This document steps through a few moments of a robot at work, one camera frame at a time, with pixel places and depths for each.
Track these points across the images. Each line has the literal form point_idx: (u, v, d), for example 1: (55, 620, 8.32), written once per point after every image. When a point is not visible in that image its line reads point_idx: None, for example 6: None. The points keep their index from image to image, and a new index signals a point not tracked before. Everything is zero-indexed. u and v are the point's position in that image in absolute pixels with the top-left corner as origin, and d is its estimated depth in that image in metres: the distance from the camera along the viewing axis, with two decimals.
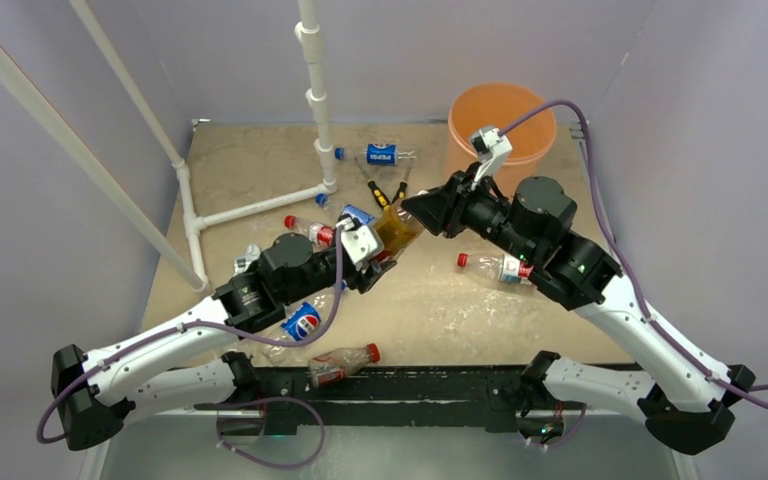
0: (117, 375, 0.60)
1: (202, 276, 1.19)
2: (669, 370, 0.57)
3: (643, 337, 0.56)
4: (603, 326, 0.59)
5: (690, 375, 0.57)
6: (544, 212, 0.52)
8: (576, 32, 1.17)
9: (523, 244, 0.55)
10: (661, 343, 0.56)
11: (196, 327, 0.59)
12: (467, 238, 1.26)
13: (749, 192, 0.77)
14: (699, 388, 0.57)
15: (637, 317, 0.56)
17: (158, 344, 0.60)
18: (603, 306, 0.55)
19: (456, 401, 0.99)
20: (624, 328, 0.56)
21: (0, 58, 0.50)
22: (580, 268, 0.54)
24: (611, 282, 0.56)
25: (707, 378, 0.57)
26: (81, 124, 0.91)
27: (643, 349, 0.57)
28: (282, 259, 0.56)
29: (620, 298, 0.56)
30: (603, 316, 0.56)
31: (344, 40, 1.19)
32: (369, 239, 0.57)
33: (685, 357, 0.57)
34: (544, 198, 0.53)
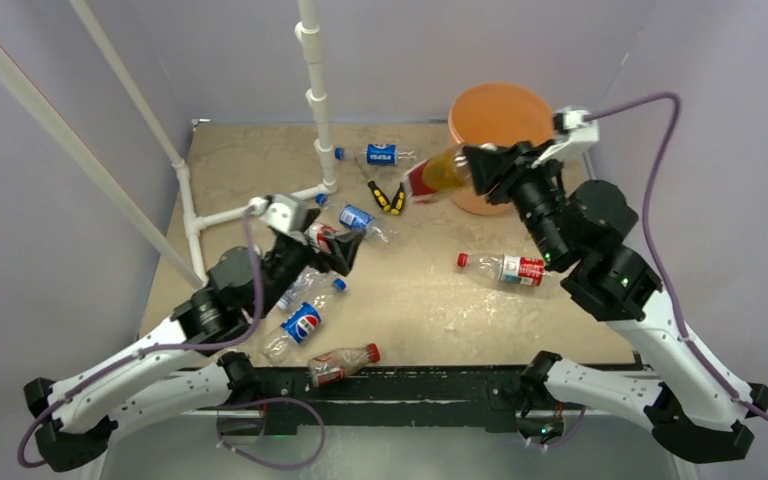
0: (79, 406, 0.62)
1: (202, 277, 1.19)
2: (698, 389, 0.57)
3: (678, 355, 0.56)
4: (635, 341, 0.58)
5: (718, 395, 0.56)
6: (604, 225, 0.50)
8: (576, 32, 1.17)
9: (555, 244, 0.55)
10: (694, 362, 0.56)
11: (152, 352, 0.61)
12: (467, 238, 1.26)
13: (749, 193, 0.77)
14: (725, 409, 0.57)
15: (673, 335, 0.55)
17: (115, 372, 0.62)
18: (642, 324, 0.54)
19: (456, 401, 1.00)
20: (659, 345, 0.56)
21: (1, 59, 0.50)
22: (622, 281, 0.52)
24: (652, 296, 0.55)
25: (732, 399, 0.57)
26: (80, 124, 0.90)
27: (675, 367, 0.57)
28: (228, 278, 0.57)
29: (660, 316, 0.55)
30: (640, 332, 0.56)
31: (344, 40, 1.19)
32: (280, 205, 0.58)
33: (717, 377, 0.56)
34: (609, 209, 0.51)
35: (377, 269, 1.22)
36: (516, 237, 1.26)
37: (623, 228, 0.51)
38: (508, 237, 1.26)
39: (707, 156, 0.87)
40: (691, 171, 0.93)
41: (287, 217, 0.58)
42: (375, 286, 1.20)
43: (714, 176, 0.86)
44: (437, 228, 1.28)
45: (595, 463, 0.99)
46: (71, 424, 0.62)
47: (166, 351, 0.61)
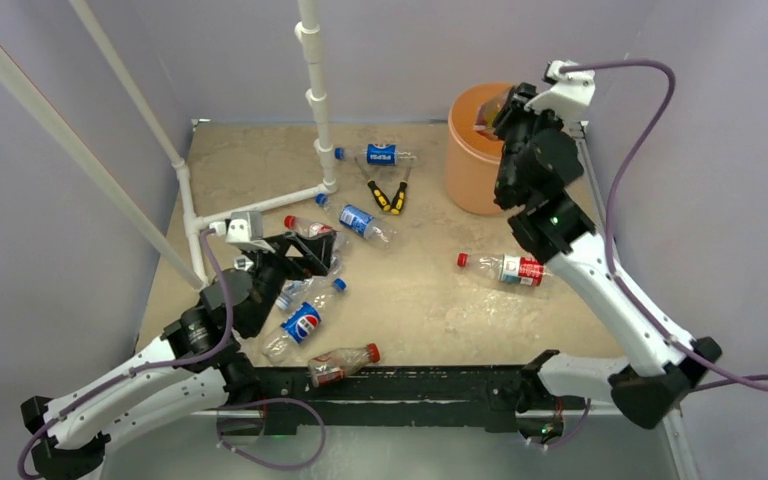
0: (73, 424, 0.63)
1: (202, 276, 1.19)
2: (627, 328, 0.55)
3: (604, 292, 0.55)
4: (568, 280, 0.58)
5: (648, 335, 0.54)
6: (552, 170, 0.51)
8: (576, 32, 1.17)
9: (509, 177, 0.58)
10: (624, 300, 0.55)
11: (144, 371, 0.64)
12: (467, 238, 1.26)
13: (749, 192, 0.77)
14: (656, 350, 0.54)
15: (602, 272, 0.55)
17: (110, 391, 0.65)
18: (568, 258, 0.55)
19: (456, 401, 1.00)
20: (588, 282, 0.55)
21: (2, 60, 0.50)
22: (552, 220, 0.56)
24: (581, 236, 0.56)
25: (667, 342, 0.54)
26: (80, 124, 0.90)
27: (605, 307, 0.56)
28: (218, 298, 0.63)
29: (588, 252, 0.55)
30: (568, 268, 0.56)
31: (344, 40, 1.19)
32: (237, 219, 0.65)
33: (648, 317, 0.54)
34: (563, 158, 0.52)
35: (377, 268, 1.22)
36: None
37: (568, 178, 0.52)
38: (508, 237, 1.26)
39: (707, 156, 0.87)
40: (691, 171, 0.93)
41: (244, 227, 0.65)
42: (375, 286, 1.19)
43: (714, 175, 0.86)
44: (437, 228, 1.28)
45: (596, 464, 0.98)
46: (65, 441, 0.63)
47: (156, 370, 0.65)
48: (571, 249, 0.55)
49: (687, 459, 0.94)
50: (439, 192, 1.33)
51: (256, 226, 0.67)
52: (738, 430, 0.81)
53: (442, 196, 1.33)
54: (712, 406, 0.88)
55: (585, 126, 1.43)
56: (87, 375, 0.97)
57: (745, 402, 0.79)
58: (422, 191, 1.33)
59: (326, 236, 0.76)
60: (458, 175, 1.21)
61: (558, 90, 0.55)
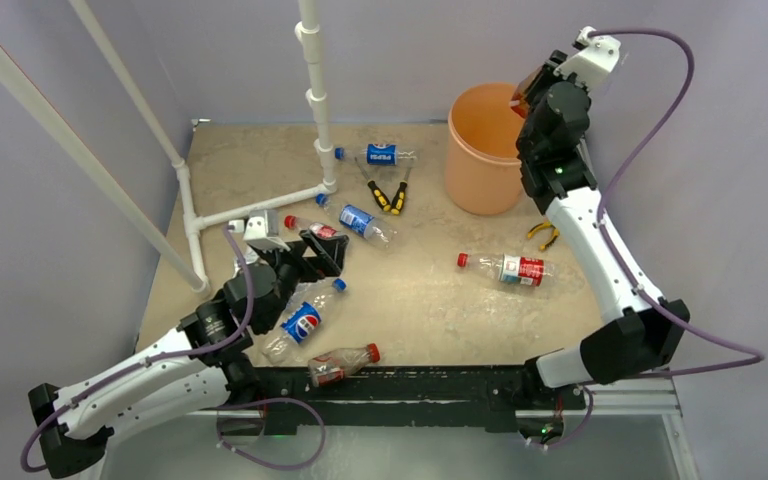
0: (84, 412, 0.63)
1: (202, 276, 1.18)
2: (600, 273, 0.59)
3: (587, 239, 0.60)
4: (562, 229, 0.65)
5: (618, 280, 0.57)
6: (558, 114, 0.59)
8: (576, 33, 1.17)
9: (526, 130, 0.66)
10: (603, 248, 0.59)
11: (159, 361, 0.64)
12: (467, 238, 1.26)
13: (750, 193, 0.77)
14: (620, 295, 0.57)
15: (589, 221, 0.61)
17: (122, 380, 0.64)
18: (562, 202, 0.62)
19: (456, 401, 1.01)
20: (575, 228, 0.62)
21: (3, 61, 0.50)
22: (558, 171, 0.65)
24: (582, 189, 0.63)
25: (634, 291, 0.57)
26: (81, 124, 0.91)
27: (586, 253, 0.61)
28: (243, 289, 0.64)
29: (581, 203, 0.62)
30: (560, 213, 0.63)
31: (343, 40, 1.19)
32: (255, 217, 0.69)
33: (623, 266, 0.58)
34: (572, 108, 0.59)
35: (377, 268, 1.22)
36: (516, 237, 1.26)
37: (574, 127, 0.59)
38: (508, 237, 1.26)
39: (707, 156, 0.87)
40: (690, 171, 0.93)
41: (261, 224, 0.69)
42: (375, 286, 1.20)
43: (714, 175, 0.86)
44: (436, 228, 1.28)
45: (596, 464, 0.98)
46: (75, 429, 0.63)
47: (172, 360, 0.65)
48: (567, 197, 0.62)
49: (686, 459, 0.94)
50: (439, 192, 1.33)
51: (272, 224, 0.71)
52: (737, 430, 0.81)
53: (442, 196, 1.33)
54: (711, 406, 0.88)
55: None
56: (88, 375, 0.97)
57: (745, 403, 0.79)
58: (422, 191, 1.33)
59: (339, 239, 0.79)
60: (458, 175, 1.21)
61: (585, 54, 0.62)
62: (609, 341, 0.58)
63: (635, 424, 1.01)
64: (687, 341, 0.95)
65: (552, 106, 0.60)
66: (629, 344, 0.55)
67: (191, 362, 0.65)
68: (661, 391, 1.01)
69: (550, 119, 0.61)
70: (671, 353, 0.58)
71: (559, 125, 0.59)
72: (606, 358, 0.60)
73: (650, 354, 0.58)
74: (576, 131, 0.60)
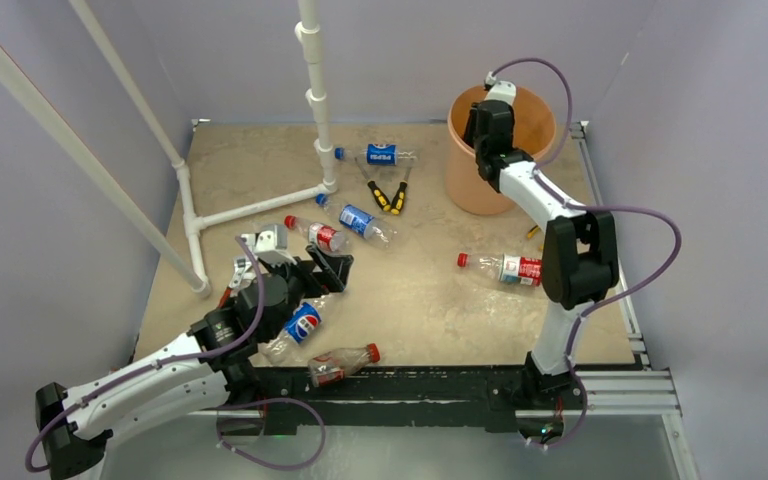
0: (94, 411, 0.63)
1: (202, 277, 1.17)
2: (537, 205, 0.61)
3: (525, 186, 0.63)
4: (516, 197, 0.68)
5: (551, 204, 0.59)
6: (486, 110, 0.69)
8: (576, 33, 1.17)
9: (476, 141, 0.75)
10: (537, 188, 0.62)
11: (171, 363, 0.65)
12: (467, 238, 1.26)
13: (750, 193, 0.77)
14: (552, 210, 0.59)
15: (528, 176, 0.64)
17: (133, 381, 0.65)
18: (506, 172, 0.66)
19: (456, 401, 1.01)
20: (518, 186, 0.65)
21: (3, 61, 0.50)
22: (502, 155, 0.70)
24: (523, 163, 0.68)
25: (564, 207, 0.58)
26: (80, 124, 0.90)
27: (530, 200, 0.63)
28: (257, 298, 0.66)
29: (520, 167, 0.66)
30: (506, 181, 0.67)
31: (344, 40, 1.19)
32: (265, 230, 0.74)
33: (553, 194, 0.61)
34: (497, 107, 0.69)
35: (377, 268, 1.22)
36: (516, 237, 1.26)
37: (502, 118, 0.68)
38: (508, 237, 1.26)
39: (709, 155, 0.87)
40: (691, 172, 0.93)
41: (270, 238, 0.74)
42: (375, 285, 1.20)
43: (714, 176, 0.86)
44: (437, 228, 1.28)
45: (597, 464, 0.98)
46: (85, 428, 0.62)
47: (182, 363, 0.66)
48: (509, 166, 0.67)
49: (686, 459, 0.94)
50: (439, 192, 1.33)
51: (282, 238, 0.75)
52: (737, 432, 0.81)
53: (442, 196, 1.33)
54: (711, 407, 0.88)
55: (585, 126, 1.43)
56: (88, 375, 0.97)
57: (744, 406, 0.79)
58: (421, 192, 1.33)
59: (344, 258, 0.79)
60: (458, 175, 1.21)
61: (496, 87, 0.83)
62: (550, 252, 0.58)
63: (635, 424, 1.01)
64: (689, 341, 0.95)
65: (482, 108, 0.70)
66: (566, 243, 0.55)
67: (200, 366, 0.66)
68: (662, 391, 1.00)
69: (483, 117, 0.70)
70: (616, 261, 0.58)
71: (489, 118, 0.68)
72: (555, 277, 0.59)
73: (595, 266, 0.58)
74: (505, 122, 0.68)
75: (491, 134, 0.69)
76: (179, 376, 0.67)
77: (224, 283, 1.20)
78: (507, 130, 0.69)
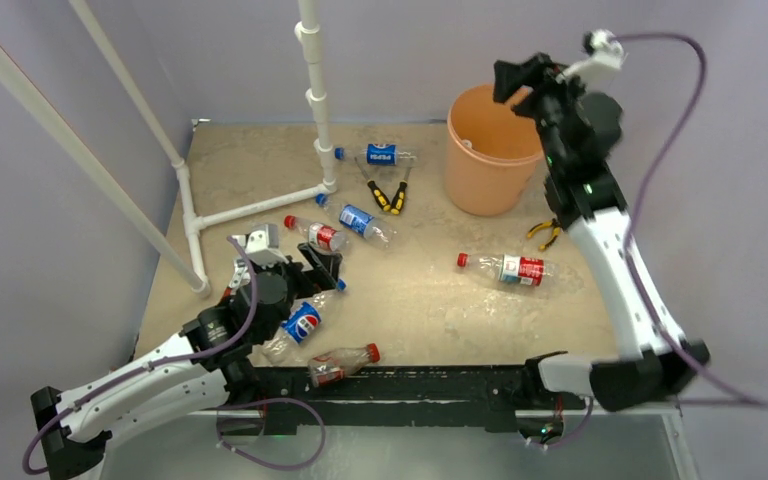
0: (87, 415, 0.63)
1: (202, 277, 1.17)
2: (621, 307, 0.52)
3: (614, 270, 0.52)
4: (588, 256, 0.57)
5: (640, 319, 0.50)
6: (587, 125, 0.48)
8: (576, 33, 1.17)
9: (555, 147, 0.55)
10: (627, 278, 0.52)
11: (162, 365, 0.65)
12: (467, 238, 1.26)
13: (750, 193, 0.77)
14: (640, 332, 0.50)
15: (616, 247, 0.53)
17: (126, 383, 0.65)
18: (588, 223, 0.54)
19: (456, 401, 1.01)
20: (600, 254, 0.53)
21: (3, 60, 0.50)
22: (587, 189, 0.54)
24: (610, 211, 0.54)
25: (655, 330, 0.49)
26: (80, 124, 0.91)
27: (610, 284, 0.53)
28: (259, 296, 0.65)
29: (609, 226, 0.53)
30: (586, 236, 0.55)
31: (343, 40, 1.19)
32: (257, 229, 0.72)
33: (647, 302, 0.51)
34: (605, 118, 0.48)
35: (377, 268, 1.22)
36: (516, 237, 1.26)
37: (606, 139, 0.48)
38: (507, 237, 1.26)
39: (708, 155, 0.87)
40: (691, 172, 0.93)
41: (261, 237, 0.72)
42: (374, 286, 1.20)
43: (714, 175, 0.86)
44: (437, 228, 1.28)
45: (597, 463, 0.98)
46: (78, 432, 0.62)
47: (174, 365, 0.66)
48: (594, 218, 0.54)
49: (686, 459, 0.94)
50: (438, 192, 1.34)
51: (273, 237, 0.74)
52: (737, 432, 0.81)
53: (442, 196, 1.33)
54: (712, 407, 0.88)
55: None
56: (88, 375, 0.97)
57: (744, 406, 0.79)
58: (422, 192, 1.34)
59: (334, 256, 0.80)
60: (457, 175, 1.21)
61: (599, 52, 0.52)
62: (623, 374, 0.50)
63: (636, 424, 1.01)
64: None
65: (582, 118, 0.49)
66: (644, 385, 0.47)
67: (192, 366, 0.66)
68: None
69: (580, 131, 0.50)
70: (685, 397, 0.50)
71: (590, 138, 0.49)
72: (616, 386, 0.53)
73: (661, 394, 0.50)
74: (607, 145, 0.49)
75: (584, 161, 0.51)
76: (172, 378, 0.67)
77: (224, 284, 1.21)
78: (604, 153, 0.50)
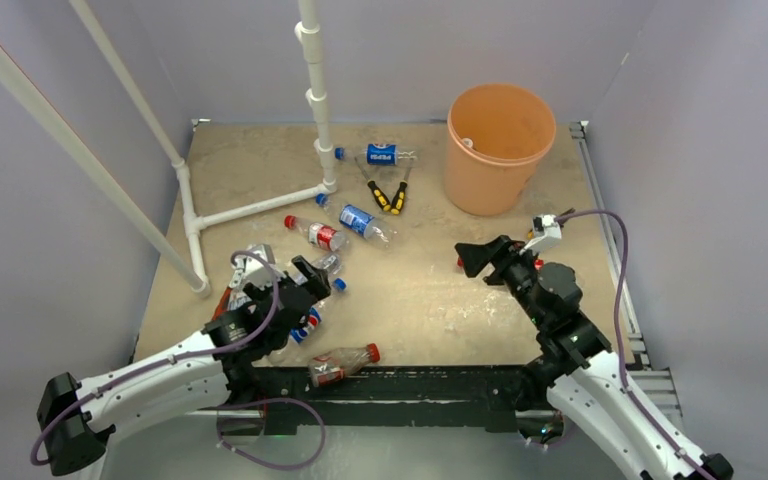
0: (108, 402, 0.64)
1: (202, 277, 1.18)
2: (641, 438, 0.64)
3: (622, 406, 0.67)
4: (599, 396, 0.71)
5: (659, 446, 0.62)
6: (552, 292, 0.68)
8: (576, 33, 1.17)
9: (537, 310, 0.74)
10: (635, 410, 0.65)
11: (185, 359, 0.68)
12: (467, 238, 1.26)
13: (750, 192, 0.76)
14: (666, 461, 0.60)
15: (617, 386, 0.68)
17: (149, 375, 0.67)
18: (588, 371, 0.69)
19: (456, 401, 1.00)
20: (607, 393, 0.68)
21: (3, 61, 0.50)
22: (574, 339, 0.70)
24: (600, 353, 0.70)
25: (678, 455, 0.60)
26: (80, 123, 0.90)
27: (625, 419, 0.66)
28: (287, 300, 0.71)
29: (605, 369, 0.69)
30: (589, 380, 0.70)
31: (343, 39, 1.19)
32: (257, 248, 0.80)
33: (661, 432, 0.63)
34: (562, 284, 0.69)
35: (377, 267, 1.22)
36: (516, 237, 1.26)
37: (569, 299, 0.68)
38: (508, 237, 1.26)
39: (708, 155, 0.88)
40: (691, 173, 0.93)
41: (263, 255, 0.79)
42: (375, 286, 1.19)
43: (714, 175, 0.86)
44: (437, 228, 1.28)
45: (596, 464, 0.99)
46: (98, 418, 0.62)
47: (196, 359, 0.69)
48: (590, 364, 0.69)
49: None
50: (439, 192, 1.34)
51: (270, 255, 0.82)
52: (734, 432, 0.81)
53: (442, 196, 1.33)
54: (710, 407, 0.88)
55: (585, 126, 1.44)
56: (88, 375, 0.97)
57: (744, 407, 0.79)
58: (422, 191, 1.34)
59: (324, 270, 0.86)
60: (458, 175, 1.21)
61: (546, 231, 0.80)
62: None
63: None
64: (689, 341, 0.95)
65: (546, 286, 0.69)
66: None
67: (212, 363, 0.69)
68: (662, 391, 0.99)
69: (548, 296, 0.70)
70: None
71: (556, 300, 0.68)
72: None
73: None
74: (572, 302, 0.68)
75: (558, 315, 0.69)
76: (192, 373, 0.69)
77: (224, 284, 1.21)
78: (573, 305, 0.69)
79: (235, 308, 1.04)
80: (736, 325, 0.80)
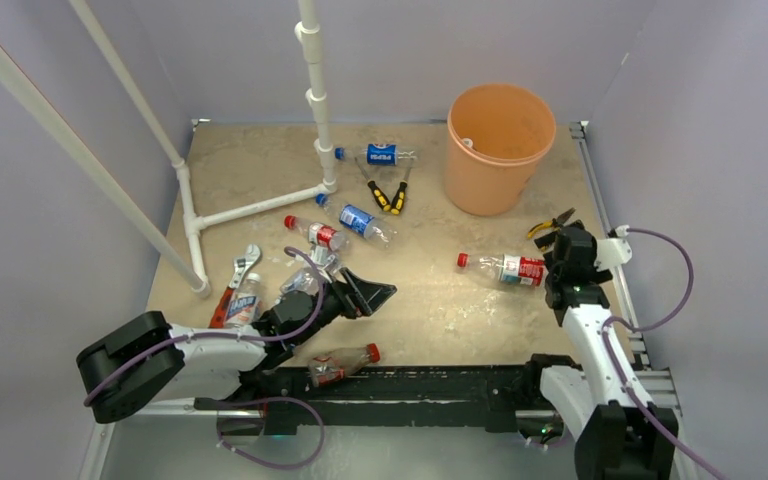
0: (194, 351, 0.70)
1: (202, 277, 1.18)
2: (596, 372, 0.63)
3: (591, 343, 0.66)
4: (576, 340, 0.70)
5: (610, 379, 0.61)
6: (566, 236, 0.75)
8: (576, 33, 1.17)
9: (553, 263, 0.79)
10: (602, 349, 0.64)
11: (246, 341, 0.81)
12: (467, 239, 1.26)
13: (751, 191, 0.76)
14: (609, 389, 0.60)
15: (595, 327, 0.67)
17: (221, 343, 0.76)
18: (576, 310, 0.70)
19: (456, 401, 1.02)
20: (581, 332, 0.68)
21: (3, 60, 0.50)
22: (576, 289, 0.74)
24: (595, 305, 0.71)
25: (624, 388, 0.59)
26: (79, 122, 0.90)
27: (591, 357, 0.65)
28: (287, 315, 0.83)
29: (590, 314, 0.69)
30: (573, 321, 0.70)
31: (344, 39, 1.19)
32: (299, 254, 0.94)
33: (619, 369, 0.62)
34: (579, 236, 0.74)
35: (377, 268, 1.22)
36: (516, 237, 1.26)
37: (579, 248, 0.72)
38: (507, 238, 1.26)
39: (708, 154, 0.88)
40: (691, 173, 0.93)
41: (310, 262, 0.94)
42: None
43: (715, 174, 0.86)
44: (437, 228, 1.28)
45: None
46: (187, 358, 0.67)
47: (253, 344, 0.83)
48: (580, 306, 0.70)
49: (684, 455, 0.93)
50: (439, 192, 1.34)
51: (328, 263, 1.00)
52: (737, 436, 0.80)
53: (442, 196, 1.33)
54: (711, 407, 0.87)
55: (585, 126, 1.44)
56: None
57: (745, 407, 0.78)
58: (422, 192, 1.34)
59: (381, 288, 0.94)
60: (458, 175, 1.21)
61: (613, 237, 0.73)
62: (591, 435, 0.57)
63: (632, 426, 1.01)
64: (689, 341, 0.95)
65: (563, 233, 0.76)
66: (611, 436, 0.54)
67: (258, 350, 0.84)
68: (662, 391, 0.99)
69: (563, 243, 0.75)
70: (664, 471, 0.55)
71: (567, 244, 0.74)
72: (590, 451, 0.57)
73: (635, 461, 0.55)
74: (582, 255, 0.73)
75: (567, 262, 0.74)
76: (242, 354, 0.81)
77: (224, 284, 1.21)
78: (583, 260, 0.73)
79: (234, 307, 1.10)
80: (738, 325, 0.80)
